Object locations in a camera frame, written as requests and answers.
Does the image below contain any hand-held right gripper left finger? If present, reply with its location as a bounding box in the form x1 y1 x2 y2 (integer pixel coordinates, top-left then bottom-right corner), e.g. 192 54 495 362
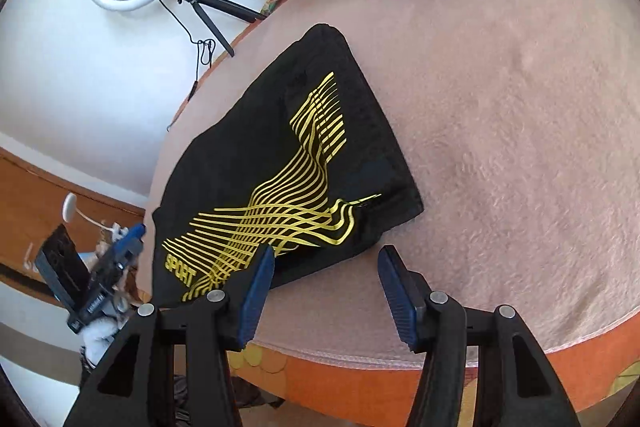
64 245 276 427

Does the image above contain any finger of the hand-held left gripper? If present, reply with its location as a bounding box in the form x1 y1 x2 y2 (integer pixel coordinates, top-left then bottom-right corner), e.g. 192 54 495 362
111 223 147 259

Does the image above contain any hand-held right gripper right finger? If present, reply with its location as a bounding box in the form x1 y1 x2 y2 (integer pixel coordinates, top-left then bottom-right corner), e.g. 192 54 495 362
377 245 582 427

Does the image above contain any black shirt yellow print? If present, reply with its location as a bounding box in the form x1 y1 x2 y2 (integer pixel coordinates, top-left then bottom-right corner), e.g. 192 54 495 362
150 23 425 309

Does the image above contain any small white lamp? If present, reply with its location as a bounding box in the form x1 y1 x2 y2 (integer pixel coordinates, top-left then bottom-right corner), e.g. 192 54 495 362
60 193 123 235

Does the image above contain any orange patterned bed sheet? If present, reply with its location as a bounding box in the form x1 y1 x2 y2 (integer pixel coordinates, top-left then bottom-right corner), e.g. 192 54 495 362
227 322 640 427

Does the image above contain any brown wooden furniture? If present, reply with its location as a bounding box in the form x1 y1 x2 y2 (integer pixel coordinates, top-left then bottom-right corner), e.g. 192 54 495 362
0 146 151 309

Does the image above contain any pink fleece blanket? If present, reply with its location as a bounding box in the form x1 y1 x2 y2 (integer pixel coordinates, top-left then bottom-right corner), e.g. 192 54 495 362
144 0 640 358

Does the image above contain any black tripod stand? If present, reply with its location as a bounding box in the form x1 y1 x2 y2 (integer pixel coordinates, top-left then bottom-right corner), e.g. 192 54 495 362
174 0 269 58

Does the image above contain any black ring light cable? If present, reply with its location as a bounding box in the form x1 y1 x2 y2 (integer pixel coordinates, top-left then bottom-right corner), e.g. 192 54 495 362
166 0 217 134

